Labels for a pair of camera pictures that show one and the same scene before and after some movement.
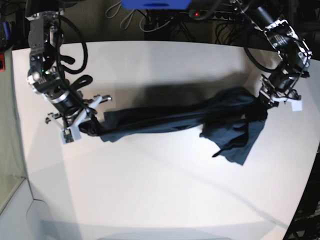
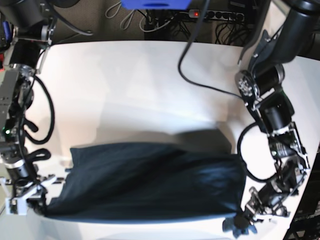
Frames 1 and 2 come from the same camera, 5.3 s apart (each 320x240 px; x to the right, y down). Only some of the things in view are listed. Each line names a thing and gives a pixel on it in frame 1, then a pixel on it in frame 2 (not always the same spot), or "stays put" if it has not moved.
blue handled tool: [6, 27] stays put
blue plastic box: [156, 4] stays put
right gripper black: [278, 84] to [270, 196]
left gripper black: [69, 102] to [25, 186]
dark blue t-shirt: [230, 119] to [145, 181]
